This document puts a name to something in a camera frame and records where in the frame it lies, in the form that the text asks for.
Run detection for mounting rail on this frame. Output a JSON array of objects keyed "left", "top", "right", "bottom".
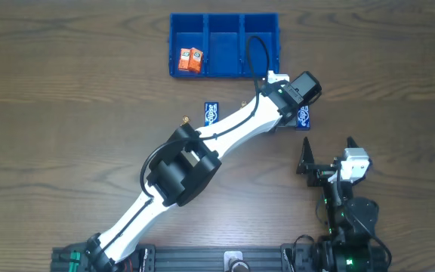
[{"left": 50, "top": 243, "right": 388, "bottom": 272}]

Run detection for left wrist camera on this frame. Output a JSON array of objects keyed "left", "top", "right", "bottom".
[{"left": 265, "top": 70, "right": 291, "bottom": 85}]

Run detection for blue candy pack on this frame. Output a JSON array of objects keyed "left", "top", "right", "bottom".
[
  {"left": 203, "top": 101, "right": 220, "bottom": 128},
  {"left": 295, "top": 104, "right": 311, "bottom": 131}
]

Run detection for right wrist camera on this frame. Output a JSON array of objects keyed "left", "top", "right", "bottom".
[{"left": 338, "top": 147, "right": 372, "bottom": 184}]

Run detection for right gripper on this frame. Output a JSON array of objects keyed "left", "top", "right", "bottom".
[{"left": 296, "top": 136, "right": 360, "bottom": 188}]

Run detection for orange candy box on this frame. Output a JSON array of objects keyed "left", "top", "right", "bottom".
[
  {"left": 177, "top": 48, "right": 191, "bottom": 72},
  {"left": 187, "top": 47, "right": 205, "bottom": 74}
]

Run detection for blue tray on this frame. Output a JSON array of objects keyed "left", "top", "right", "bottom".
[{"left": 168, "top": 12, "right": 281, "bottom": 79}]

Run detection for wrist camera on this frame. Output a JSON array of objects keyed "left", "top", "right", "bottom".
[
  {"left": 338, "top": 147, "right": 372, "bottom": 184},
  {"left": 265, "top": 70, "right": 291, "bottom": 85}
]

